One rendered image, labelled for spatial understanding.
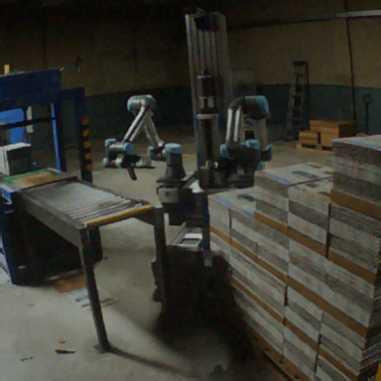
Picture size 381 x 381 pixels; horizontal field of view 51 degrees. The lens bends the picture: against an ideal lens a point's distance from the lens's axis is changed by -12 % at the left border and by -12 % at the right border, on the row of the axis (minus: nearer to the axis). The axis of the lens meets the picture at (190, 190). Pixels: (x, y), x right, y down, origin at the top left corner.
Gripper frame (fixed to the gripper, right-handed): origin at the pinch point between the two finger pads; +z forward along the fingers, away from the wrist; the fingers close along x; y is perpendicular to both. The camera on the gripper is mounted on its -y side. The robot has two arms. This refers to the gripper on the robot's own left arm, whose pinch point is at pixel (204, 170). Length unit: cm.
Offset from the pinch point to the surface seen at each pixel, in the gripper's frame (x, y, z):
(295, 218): 58, -28, -67
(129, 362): 27, -117, 23
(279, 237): 44, -36, -58
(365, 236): 89, -35, -99
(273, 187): 49, -15, -54
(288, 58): -691, 395, 110
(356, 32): -586, 411, -70
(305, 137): -618, 179, 55
